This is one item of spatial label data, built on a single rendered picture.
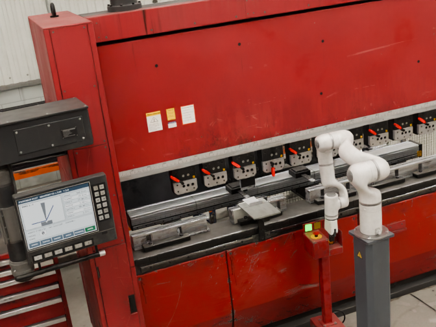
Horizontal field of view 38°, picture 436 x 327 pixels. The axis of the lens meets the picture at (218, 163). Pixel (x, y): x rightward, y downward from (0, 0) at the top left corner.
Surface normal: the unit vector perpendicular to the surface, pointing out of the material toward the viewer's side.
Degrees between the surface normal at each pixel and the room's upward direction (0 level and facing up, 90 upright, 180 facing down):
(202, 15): 90
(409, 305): 0
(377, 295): 90
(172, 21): 90
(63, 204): 90
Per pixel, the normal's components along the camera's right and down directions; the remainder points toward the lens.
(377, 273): 0.42, 0.26
